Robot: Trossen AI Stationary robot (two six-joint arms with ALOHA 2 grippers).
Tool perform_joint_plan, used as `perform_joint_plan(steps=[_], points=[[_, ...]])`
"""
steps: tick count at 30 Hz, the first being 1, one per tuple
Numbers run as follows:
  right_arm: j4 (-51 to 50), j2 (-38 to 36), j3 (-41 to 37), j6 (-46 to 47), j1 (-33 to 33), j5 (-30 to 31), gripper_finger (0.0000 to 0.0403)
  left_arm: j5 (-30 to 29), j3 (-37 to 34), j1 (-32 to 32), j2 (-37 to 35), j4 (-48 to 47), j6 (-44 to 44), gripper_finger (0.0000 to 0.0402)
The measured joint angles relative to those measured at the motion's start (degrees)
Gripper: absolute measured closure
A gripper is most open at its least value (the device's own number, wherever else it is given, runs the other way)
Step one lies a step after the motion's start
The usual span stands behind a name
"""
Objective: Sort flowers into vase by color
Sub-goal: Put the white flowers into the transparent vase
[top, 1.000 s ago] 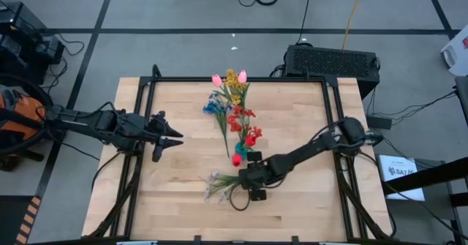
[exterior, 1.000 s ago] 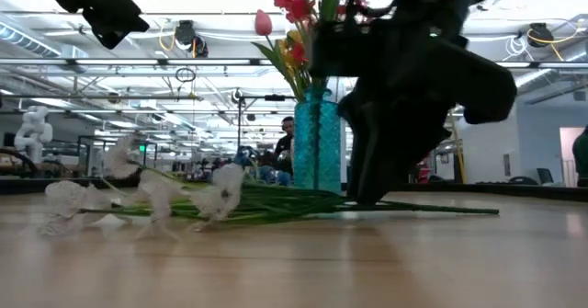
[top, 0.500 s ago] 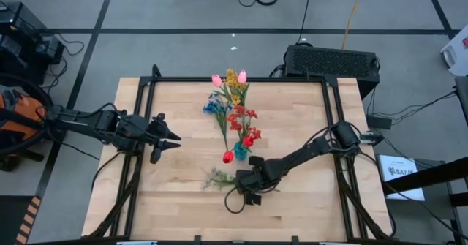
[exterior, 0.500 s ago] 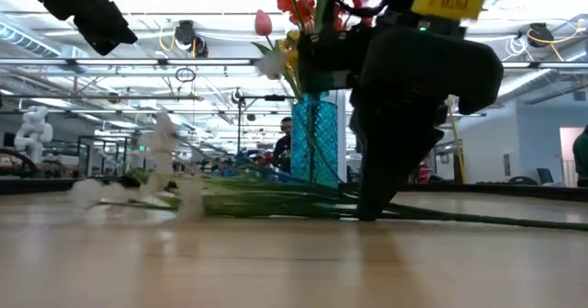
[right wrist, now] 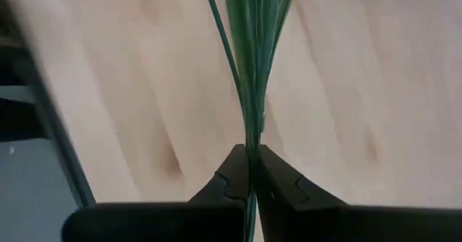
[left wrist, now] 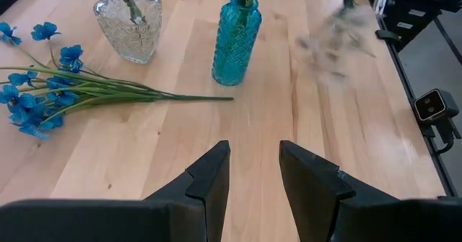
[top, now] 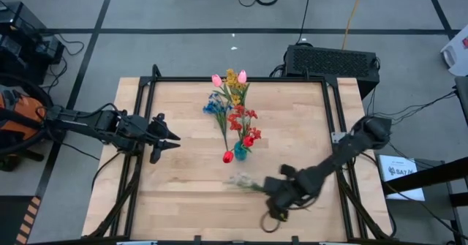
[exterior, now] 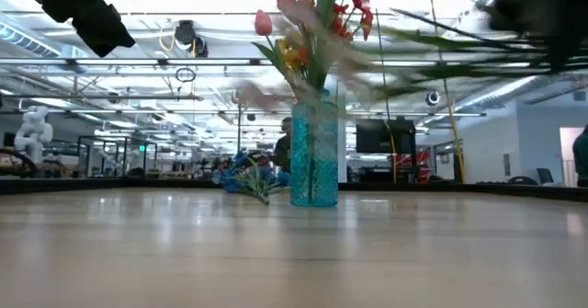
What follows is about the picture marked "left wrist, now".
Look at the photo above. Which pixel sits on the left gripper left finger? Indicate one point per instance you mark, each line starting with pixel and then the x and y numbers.
pixel 202 198

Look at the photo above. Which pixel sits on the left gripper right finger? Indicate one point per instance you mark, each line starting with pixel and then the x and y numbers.
pixel 317 198

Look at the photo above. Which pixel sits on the white flower bunch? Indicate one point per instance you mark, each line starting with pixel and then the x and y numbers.
pixel 339 29

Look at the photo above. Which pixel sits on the blue flower bunch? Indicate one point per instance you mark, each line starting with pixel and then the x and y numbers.
pixel 108 92

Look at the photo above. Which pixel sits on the yellow flower bunch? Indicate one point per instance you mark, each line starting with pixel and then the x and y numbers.
pixel 131 7

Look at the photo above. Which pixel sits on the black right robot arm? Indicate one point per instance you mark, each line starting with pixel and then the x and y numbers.
pixel 426 0

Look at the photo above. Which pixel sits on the teal glass vase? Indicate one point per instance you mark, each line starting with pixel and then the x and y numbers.
pixel 234 54

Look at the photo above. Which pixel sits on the clear glass vase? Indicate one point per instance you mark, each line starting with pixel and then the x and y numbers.
pixel 108 25

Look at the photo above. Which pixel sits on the small table-level camera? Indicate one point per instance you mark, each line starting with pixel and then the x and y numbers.
pixel 431 106

